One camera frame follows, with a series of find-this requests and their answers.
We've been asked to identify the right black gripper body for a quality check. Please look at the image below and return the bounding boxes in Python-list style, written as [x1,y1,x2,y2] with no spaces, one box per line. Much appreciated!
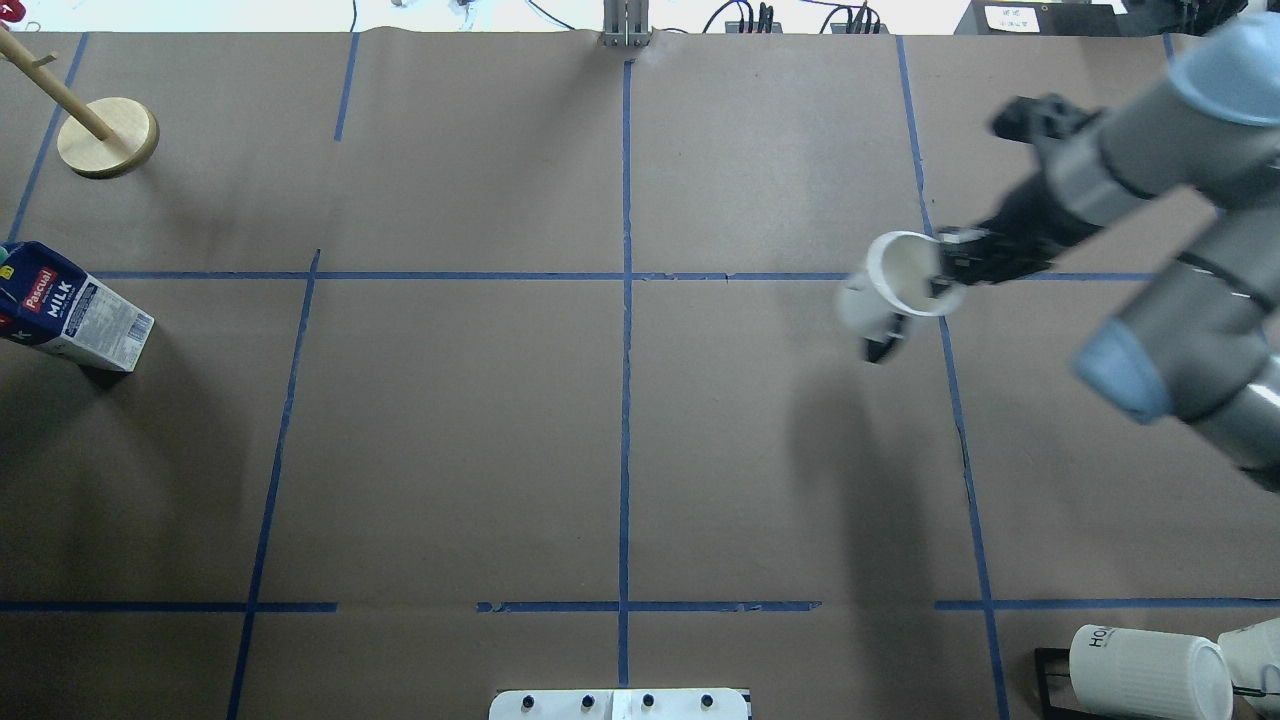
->
[975,176,1101,284]

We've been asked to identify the white smiley face mug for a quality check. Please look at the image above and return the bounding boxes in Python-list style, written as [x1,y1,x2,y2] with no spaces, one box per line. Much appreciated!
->
[835,231,966,364]

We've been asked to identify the blue white milk carton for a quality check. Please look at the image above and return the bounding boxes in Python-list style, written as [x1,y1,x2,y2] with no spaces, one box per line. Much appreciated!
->
[1,241,154,373]

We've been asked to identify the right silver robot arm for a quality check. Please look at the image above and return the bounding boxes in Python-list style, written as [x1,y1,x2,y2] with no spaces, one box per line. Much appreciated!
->
[924,12,1279,492]

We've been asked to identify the black power box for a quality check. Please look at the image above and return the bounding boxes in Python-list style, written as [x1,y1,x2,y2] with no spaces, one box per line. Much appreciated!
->
[952,1,1124,37]

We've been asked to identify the white ribbed HOME mug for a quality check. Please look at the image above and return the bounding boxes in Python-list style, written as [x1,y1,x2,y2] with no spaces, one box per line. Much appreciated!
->
[1068,624,1234,719]

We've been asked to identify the wooden mug tree stand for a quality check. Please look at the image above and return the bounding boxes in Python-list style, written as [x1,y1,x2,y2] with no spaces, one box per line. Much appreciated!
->
[1,28,160,179]

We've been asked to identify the red mug on tree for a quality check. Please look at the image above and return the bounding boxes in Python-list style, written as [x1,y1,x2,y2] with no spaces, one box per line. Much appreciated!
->
[0,0,27,24]

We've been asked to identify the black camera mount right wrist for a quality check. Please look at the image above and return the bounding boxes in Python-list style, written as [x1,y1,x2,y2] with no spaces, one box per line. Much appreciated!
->
[989,94,1105,149]

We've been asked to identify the aluminium frame post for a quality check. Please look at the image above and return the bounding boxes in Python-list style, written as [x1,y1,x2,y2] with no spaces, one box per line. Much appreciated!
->
[600,0,653,47]

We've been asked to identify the white pedestal post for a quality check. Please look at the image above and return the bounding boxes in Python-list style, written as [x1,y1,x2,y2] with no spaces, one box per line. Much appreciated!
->
[488,687,754,719]

